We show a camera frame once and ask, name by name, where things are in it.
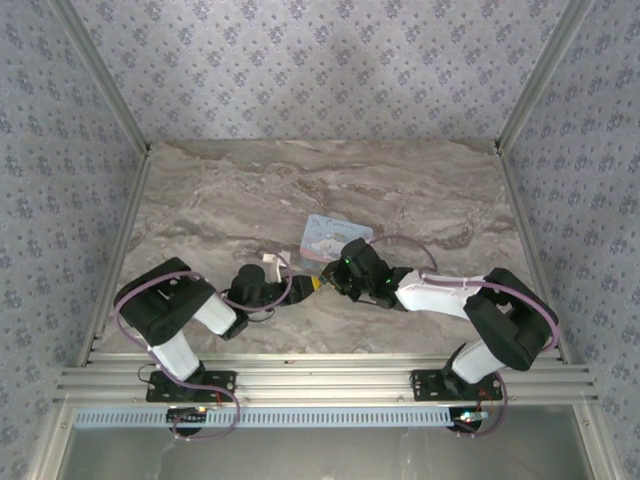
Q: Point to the black and yellow padlock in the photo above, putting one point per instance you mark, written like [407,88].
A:
[317,285]

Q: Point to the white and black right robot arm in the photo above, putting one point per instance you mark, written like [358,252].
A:
[440,295]

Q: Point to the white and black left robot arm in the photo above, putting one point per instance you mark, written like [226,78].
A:
[170,310]

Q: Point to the light blue cartoon card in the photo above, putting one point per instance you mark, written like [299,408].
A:
[325,235]

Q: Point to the small left circuit board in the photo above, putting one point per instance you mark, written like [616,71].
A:
[187,414]

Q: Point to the small circuit board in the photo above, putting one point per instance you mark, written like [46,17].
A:
[470,417]
[187,414]

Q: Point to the small right circuit board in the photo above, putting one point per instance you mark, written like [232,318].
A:
[470,417]

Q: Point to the aluminium mounting rail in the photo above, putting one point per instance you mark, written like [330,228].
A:
[320,375]

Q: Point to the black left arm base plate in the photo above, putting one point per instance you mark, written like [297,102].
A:
[220,382]

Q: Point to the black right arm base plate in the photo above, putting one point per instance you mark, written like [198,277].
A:
[425,382]

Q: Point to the aluminium table side rail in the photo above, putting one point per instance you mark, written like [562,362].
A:
[120,240]
[530,240]

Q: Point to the aluminium upright frame post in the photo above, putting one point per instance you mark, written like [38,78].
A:
[100,75]
[545,75]

